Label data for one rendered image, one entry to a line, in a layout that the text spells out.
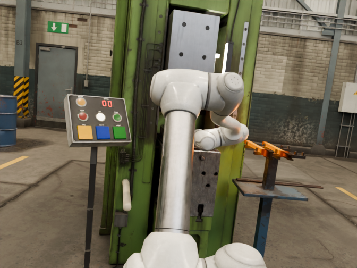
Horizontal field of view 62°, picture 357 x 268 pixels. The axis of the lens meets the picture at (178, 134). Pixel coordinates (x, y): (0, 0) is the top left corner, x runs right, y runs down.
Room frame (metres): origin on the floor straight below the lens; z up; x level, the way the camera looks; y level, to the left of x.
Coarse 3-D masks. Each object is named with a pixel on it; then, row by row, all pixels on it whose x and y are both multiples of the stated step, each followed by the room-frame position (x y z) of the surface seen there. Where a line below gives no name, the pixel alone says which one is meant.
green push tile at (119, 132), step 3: (114, 129) 1.68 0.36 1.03; (117, 129) 1.70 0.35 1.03; (120, 129) 1.70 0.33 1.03; (123, 129) 1.72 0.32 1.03; (114, 132) 1.67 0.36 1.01; (117, 132) 1.69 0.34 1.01; (120, 132) 1.70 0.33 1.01; (123, 132) 1.71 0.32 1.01; (114, 135) 1.67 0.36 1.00; (117, 135) 1.68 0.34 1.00; (120, 135) 1.69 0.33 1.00; (123, 135) 1.70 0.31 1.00; (114, 138) 1.66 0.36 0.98; (117, 138) 1.67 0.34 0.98; (120, 138) 1.68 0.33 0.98; (123, 138) 1.69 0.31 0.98
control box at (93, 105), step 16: (80, 96) 1.67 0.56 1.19; (96, 96) 1.73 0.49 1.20; (80, 112) 1.62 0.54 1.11; (96, 112) 1.68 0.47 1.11; (112, 112) 1.74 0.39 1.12; (112, 128) 1.69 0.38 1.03; (128, 128) 1.75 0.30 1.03; (80, 144) 1.57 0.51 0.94; (96, 144) 1.62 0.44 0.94; (112, 144) 1.68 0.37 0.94
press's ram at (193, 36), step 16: (176, 16) 1.91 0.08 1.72; (192, 16) 1.93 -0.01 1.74; (208, 16) 1.95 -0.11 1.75; (176, 32) 1.91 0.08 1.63; (192, 32) 1.93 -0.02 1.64; (208, 32) 1.95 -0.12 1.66; (176, 48) 1.92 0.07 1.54; (192, 48) 1.94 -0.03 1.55; (208, 48) 1.96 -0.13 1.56; (176, 64) 1.92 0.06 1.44; (192, 64) 1.94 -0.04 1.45; (208, 64) 1.96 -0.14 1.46
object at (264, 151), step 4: (248, 140) 2.03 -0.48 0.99; (248, 144) 1.97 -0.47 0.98; (252, 144) 1.89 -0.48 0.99; (256, 144) 1.90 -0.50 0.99; (260, 148) 1.75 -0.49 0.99; (264, 148) 1.76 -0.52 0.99; (260, 152) 1.74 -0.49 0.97; (264, 152) 1.69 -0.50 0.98; (268, 152) 1.64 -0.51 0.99; (272, 152) 1.61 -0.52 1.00; (264, 156) 1.67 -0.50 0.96; (268, 156) 1.63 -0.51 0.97; (272, 156) 1.61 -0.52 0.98
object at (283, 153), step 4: (268, 144) 1.96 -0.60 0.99; (272, 148) 1.87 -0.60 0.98; (276, 148) 1.81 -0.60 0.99; (280, 152) 1.71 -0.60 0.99; (284, 152) 1.68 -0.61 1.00; (288, 152) 1.70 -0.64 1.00; (280, 156) 1.70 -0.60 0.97; (284, 156) 1.67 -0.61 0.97; (288, 156) 1.63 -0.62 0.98; (292, 160) 1.61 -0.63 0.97
